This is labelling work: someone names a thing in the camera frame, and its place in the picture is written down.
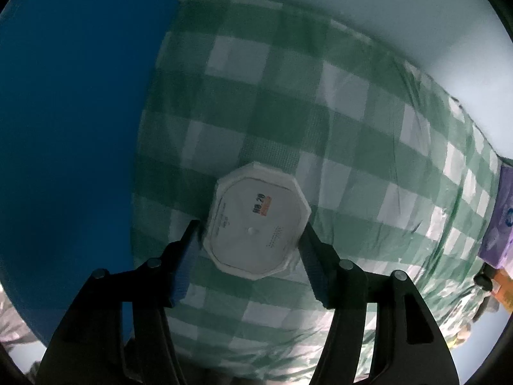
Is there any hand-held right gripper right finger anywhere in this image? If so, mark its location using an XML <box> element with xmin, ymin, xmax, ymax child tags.
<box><xmin>297</xmin><ymin>225</ymin><xmax>460</xmax><ymax>385</ymax></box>

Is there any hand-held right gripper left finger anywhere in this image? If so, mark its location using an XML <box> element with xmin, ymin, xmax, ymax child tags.
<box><xmin>37</xmin><ymin>219</ymin><xmax>202</xmax><ymax>385</ymax></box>

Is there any white octagonal device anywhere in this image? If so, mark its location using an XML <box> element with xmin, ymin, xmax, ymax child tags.
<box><xmin>202</xmin><ymin>161</ymin><xmax>312</xmax><ymax>282</ymax></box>

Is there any green checked cloth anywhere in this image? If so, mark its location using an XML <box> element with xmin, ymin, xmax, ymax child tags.
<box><xmin>127</xmin><ymin>0</ymin><xmax>506</xmax><ymax>385</ymax></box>

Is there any black cylinder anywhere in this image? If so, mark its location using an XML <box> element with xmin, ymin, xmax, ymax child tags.
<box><xmin>474</xmin><ymin>272</ymin><xmax>496</xmax><ymax>293</ymax></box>

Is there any silver quilted blanket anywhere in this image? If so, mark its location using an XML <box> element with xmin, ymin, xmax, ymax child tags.
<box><xmin>0</xmin><ymin>291</ymin><xmax>35</xmax><ymax>343</ymax></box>

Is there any blue cardboard box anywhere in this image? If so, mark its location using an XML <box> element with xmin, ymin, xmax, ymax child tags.
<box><xmin>0</xmin><ymin>0</ymin><xmax>182</xmax><ymax>343</ymax></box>

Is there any purple tissue pack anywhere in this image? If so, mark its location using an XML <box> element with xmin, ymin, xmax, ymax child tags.
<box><xmin>478</xmin><ymin>165</ymin><xmax>513</xmax><ymax>270</ymax></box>

